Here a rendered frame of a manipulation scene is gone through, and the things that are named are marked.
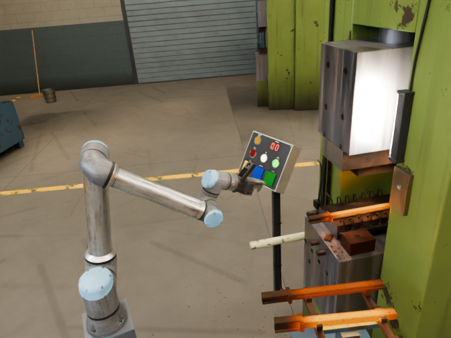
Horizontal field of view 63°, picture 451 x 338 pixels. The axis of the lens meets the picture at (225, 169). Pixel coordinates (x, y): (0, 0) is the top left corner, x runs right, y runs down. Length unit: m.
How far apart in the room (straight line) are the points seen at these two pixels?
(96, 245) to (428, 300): 1.42
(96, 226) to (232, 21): 8.09
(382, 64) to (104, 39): 8.68
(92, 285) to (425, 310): 1.37
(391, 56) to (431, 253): 0.71
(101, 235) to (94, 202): 0.18
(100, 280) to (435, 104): 1.49
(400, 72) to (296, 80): 5.01
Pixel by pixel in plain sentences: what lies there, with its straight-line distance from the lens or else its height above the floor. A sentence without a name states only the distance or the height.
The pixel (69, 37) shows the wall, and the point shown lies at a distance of 10.00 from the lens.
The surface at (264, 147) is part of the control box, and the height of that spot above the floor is 1.14.
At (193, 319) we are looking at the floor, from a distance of 2.73.
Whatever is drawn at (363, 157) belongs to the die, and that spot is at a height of 1.32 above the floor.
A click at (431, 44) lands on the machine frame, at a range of 1.37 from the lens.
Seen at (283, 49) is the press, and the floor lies 1.02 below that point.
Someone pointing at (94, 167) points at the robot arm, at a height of 1.40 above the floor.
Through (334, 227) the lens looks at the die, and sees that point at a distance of 1.82.
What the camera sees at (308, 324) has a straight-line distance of 1.32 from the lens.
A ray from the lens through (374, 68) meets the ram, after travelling 1.50.
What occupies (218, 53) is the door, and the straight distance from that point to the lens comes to 9.56.
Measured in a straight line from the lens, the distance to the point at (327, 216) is 1.81.
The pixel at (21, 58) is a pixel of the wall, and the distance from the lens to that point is 10.49.
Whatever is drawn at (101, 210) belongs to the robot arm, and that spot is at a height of 1.14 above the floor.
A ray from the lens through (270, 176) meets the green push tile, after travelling 2.13.
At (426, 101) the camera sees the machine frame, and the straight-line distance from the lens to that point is 1.39.
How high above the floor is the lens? 2.00
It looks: 26 degrees down
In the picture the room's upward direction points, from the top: 5 degrees counter-clockwise
